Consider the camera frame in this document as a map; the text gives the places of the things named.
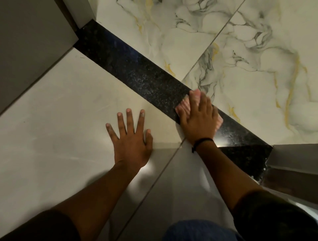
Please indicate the person's right middle finger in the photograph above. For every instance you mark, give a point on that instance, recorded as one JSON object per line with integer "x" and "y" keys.
{"x": 203, "y": 103}

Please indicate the grey door frame base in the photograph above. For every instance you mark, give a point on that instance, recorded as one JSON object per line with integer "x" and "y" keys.
{"x": 293, "y": 168}

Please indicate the person's left thumb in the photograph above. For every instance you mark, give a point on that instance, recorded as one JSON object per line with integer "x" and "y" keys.
{"x": 149, "y": 140}

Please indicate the black wrist band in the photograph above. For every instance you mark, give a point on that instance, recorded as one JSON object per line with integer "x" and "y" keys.
{"x": 202, "y": 141}

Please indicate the person's right little finger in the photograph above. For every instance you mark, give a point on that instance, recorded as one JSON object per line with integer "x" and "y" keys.
{"x": 215, "y": 114}

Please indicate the person's right hand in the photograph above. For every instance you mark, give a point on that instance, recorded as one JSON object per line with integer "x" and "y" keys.
{"x": 200, "y": 124}

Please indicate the person's left little finger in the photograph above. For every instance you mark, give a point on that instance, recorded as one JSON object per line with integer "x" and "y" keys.
{"x": 111, "y": 132}

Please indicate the person's blue trousers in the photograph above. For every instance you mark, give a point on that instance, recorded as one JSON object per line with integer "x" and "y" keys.
{"x": 198, "y": 231}

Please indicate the person's right forearm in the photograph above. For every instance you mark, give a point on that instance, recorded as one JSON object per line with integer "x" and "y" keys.
{"x": 223, "y": 171}

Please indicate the person's left middle finger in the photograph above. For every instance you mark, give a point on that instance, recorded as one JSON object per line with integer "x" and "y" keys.
{"x": 130, "y": 121}

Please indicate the person's black shirt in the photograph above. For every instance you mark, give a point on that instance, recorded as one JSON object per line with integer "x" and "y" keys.
{"x": 273, "y": 218}

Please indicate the grey door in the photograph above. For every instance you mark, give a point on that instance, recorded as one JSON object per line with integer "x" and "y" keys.
{"x": 29, "y": 44}

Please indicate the black granite threshold strip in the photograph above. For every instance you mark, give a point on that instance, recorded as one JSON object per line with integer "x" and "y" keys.
{"x": 139, "y": 72}

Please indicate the white door frame post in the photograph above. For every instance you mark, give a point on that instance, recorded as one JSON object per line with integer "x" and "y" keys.
{"x": 79, "y": 12}

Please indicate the pink cleaning cloth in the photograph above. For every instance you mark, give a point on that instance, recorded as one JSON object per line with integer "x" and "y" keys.
{"x": 185, "y": 105}

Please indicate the person's left hand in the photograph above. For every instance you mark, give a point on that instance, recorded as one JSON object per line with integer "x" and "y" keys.
{"x": 130, "y": 149}

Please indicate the person's left forearm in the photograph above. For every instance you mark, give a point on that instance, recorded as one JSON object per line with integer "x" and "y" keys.
{"x": 99, "y": 196}

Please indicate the person's right thumb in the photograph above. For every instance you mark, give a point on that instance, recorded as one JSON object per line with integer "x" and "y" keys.
{"x": 182, "y": 118}

